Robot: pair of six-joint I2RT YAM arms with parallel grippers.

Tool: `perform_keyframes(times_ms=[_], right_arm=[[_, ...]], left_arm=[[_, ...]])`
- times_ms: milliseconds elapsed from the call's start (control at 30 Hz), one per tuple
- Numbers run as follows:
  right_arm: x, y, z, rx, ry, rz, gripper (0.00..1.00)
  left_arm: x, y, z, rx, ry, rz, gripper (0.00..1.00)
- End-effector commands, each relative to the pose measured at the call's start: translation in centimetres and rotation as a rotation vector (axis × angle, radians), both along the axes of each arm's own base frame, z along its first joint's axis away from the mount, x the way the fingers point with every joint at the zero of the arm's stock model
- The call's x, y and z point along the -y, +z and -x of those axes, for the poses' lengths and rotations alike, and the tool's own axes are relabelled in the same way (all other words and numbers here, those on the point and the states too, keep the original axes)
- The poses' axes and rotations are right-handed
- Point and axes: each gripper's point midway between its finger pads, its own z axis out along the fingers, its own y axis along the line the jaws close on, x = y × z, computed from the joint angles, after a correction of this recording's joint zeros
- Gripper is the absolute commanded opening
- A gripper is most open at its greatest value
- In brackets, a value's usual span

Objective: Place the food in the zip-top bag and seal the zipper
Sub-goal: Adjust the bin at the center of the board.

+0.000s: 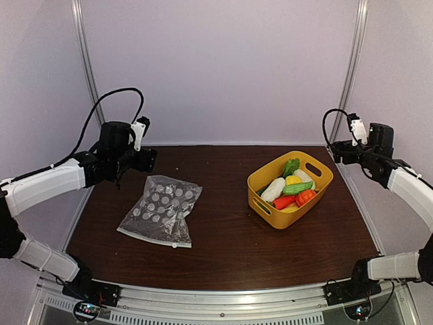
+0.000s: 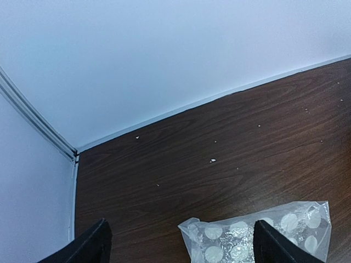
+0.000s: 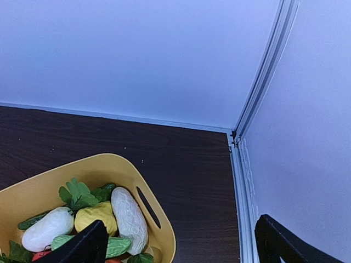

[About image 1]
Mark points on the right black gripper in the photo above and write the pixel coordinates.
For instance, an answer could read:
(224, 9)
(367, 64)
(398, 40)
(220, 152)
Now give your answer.
(337, 152)

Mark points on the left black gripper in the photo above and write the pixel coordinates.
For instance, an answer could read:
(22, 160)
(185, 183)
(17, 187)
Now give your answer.
(146, 161)

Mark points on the clear dotted zip bag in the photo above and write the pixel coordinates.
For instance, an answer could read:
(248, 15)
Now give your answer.
(159, 215)

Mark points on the green toy bitter gourd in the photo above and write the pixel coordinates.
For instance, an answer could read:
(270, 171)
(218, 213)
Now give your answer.
(296, 188)

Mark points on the white toy radish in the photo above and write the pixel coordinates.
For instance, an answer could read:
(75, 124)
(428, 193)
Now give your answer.
(274, 190)

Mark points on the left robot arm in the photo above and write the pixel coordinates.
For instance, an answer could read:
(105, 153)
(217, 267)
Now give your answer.
(80, 170)

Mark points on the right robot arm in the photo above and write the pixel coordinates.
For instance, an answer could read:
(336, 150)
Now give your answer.
(398, 177)

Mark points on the yellow plastic basket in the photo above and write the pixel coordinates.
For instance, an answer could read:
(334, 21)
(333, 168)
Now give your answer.
(321, 175)

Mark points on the green leafy toy vegetable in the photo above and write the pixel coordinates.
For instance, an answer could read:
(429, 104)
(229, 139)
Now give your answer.
(290, 167)

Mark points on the orange toy pumpkin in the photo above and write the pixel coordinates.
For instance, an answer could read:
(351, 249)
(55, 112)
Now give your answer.
(303, 197)

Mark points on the yellow toy pepper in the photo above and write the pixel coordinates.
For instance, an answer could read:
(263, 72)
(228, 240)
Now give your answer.
(292, 179)

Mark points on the yellow toy corn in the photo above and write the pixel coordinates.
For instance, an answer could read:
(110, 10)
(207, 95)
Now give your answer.
(289, 209)

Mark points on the red toy pepper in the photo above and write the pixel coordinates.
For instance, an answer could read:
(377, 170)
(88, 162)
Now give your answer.
(283, 202)

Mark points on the dark green toy cucumber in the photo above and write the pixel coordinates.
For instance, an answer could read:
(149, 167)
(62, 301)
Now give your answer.
(261, 191)

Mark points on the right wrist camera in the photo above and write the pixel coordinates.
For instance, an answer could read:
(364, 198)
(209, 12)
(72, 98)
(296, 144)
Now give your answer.
(357, 129)

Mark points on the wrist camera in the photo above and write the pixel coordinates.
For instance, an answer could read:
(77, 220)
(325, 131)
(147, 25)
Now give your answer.
(357, 129)
(139, 129)

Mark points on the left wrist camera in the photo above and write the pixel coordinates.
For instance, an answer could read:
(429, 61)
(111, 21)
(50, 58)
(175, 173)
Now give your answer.
(139, 129)

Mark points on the right aluminium corner post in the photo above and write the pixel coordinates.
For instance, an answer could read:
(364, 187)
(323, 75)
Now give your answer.
(355, 53)

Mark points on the aluminium corner post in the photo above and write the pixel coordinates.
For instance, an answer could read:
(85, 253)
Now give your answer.
(77, 13)
(355, 53)

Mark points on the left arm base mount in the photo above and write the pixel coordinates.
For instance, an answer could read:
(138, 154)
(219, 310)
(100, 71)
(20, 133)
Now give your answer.
(100, 293)

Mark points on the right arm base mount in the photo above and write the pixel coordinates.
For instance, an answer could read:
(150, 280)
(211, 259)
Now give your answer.
(349, 290)

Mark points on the aluminium front rail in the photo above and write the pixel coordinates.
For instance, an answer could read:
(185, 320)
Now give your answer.
(295, 305)

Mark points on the left aluminium corner post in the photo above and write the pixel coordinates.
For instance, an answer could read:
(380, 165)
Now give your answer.
(77, 13)

